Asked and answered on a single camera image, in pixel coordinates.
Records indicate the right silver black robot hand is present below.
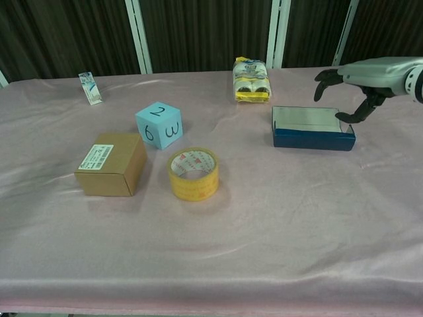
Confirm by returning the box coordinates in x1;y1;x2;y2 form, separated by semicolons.
313;56;423;123

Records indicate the blue glasses case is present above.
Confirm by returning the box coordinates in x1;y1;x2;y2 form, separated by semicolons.
272;105;357;153

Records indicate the brown cardboard box with label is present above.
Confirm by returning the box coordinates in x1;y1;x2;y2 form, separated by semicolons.
73;132;148;197

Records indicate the dark brown partition panel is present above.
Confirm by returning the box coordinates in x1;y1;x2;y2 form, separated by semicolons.
137;0;275;74
0;0;141;83
282;0;350;69
340;0;423;66

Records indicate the yellow white tissue pack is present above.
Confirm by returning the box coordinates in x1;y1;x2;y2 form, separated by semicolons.
232;56;272;104

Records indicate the pink tablecloth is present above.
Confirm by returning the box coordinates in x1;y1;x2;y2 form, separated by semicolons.
0;62;423;313

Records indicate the yellow packing tape roll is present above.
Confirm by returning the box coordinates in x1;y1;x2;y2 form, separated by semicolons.
166;147;220;201

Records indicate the light blue numbered cube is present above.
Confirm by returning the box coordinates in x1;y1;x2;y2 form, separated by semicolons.
134;102;184;151

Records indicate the small white blue carton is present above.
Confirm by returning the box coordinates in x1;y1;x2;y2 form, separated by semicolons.
78;71;104;106

